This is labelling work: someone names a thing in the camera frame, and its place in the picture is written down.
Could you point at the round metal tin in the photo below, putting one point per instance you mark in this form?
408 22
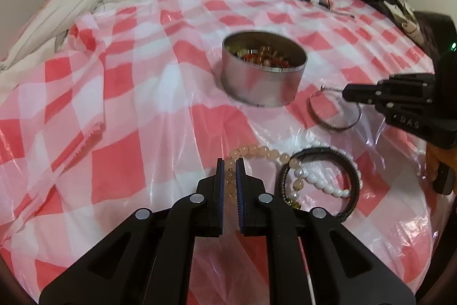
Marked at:
257 83

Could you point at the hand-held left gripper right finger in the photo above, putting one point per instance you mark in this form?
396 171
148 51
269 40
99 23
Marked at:
240 183

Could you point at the person's right hand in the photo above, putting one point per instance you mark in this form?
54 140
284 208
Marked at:
432 158

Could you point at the red checkered plastic sheet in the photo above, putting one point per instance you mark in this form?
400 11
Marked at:
125 112

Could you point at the silver bangle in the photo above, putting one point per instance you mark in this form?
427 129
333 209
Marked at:
317 115

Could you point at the gold jewelry piece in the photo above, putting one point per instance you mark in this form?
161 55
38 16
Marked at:
236 49

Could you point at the white quilt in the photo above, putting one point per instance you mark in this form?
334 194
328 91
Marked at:
53 15

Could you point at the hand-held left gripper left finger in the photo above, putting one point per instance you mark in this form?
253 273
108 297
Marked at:
221 183

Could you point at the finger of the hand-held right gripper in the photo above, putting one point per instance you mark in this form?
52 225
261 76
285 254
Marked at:
360 93

